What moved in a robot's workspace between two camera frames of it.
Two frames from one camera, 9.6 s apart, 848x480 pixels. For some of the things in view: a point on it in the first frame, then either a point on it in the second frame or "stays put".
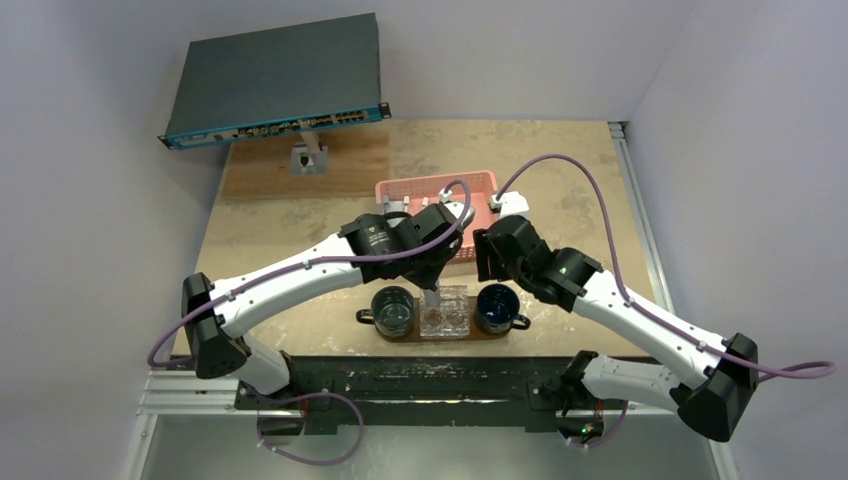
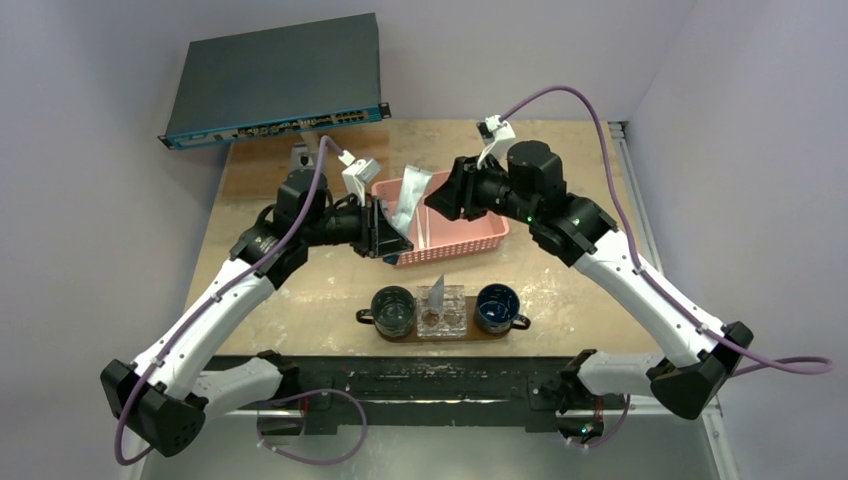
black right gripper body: (490, 257) -> (465, 192)
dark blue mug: (497, 310) stays put
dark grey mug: (393, 312) stays put
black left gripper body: (427, 268) -> (367, 246)
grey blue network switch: (276, 81) stays put
